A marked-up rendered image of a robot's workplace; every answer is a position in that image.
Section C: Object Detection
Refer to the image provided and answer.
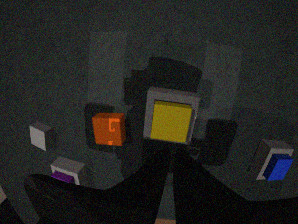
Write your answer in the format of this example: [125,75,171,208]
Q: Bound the purple button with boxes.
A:
[51,156,88,186]

